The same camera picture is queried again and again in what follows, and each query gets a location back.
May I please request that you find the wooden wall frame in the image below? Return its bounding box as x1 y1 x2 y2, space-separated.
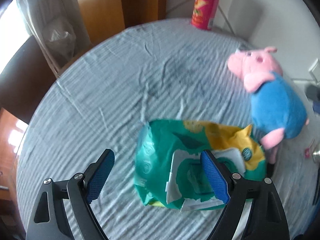
72 0 125 45

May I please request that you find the pink pig plush blue shirt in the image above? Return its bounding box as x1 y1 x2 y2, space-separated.
227 46 309 164

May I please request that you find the small white tube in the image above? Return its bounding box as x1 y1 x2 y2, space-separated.
304 145 320 163

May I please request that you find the striped light blue tablecloth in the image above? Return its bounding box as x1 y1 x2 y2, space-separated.
15 17 320 240

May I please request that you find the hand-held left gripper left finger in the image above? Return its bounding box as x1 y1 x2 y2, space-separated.
25 149 116 240

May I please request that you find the green wet wipes pack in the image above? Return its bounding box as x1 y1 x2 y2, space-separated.
134 119 267 212

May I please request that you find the dark wooden chair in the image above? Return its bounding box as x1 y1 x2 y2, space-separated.
0 36 57 125

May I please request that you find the sheer white curtain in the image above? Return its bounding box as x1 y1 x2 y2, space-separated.
15 0 80 63

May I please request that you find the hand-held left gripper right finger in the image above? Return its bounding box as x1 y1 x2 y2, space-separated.
200 149 290 240

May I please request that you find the clear plastic bag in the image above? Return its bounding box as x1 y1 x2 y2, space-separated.
44 21 77 67

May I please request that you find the red yellow chips can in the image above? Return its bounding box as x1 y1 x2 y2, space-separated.
191 0 224 32

